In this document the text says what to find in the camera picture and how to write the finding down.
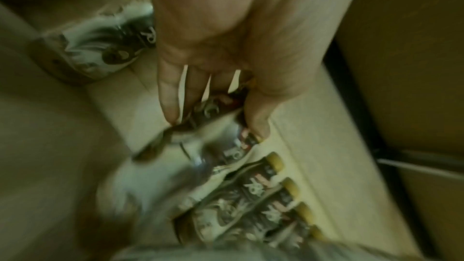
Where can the person's left hand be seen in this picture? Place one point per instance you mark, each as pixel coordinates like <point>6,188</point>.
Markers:
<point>246,19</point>

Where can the wooden shelf with black frame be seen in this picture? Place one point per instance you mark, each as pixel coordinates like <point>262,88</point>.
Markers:
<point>54,139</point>

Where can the yellow-capped drink bottle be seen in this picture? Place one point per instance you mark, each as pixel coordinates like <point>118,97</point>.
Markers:
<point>98,47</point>
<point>203,151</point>

